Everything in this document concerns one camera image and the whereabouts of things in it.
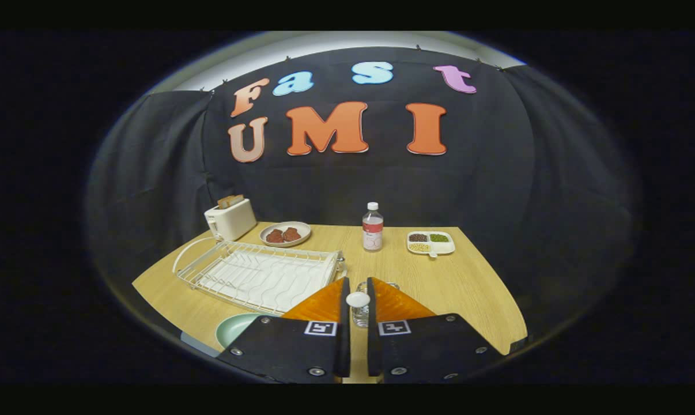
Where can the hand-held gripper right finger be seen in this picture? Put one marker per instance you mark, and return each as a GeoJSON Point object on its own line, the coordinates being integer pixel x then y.
{"type": "Point", "coordinates": [372, 346]}

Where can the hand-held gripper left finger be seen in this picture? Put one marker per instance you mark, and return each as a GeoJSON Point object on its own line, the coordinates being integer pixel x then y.
{"type": "Point", "coordinates": [344, 334]}

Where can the metal mesh basket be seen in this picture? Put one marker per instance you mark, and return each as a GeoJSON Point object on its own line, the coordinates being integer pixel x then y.
{"type": "Point", "coordinates": [360, 317]}

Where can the pale green plate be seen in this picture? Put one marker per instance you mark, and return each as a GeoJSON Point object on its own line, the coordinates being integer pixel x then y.
{"type": "Point", "coordinates": [235, 328]}

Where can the beige plate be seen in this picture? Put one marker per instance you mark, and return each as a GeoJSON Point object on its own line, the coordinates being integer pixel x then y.
{"type": "Point", "coordinates": [301, 229]}

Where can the white divided dish with beans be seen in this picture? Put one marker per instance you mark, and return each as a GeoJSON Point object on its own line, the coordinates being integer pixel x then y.
{"type": "Point", "coordinates": [445, 246]}

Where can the white drip tray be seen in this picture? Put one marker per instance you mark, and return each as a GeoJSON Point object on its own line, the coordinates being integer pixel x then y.
{"type": "Point", "coordinates": [267, 282]}

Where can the clear water bottle red label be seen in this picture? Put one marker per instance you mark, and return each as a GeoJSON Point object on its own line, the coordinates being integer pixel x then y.
{"type": "Point", "coordinates": [373, 230]}

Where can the brown meat patty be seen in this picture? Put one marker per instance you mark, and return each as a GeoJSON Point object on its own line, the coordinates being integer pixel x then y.
{"type": "Point", "coordinates": [291, 234]}
{"type": "Point", "coordinates": [275, 236]}

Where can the white toaster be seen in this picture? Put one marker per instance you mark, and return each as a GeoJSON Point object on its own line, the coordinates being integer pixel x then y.
{"type": "Point", "coordinates": [232, 222]}

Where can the brown bread slice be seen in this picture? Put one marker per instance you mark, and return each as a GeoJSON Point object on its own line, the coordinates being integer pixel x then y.
{"type": "Point", "coordinates": [230, 201]}

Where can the black backdrop cloth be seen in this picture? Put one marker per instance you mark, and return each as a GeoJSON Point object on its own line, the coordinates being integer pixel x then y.
{"type": "Point", "coordinates": [497, 173]}

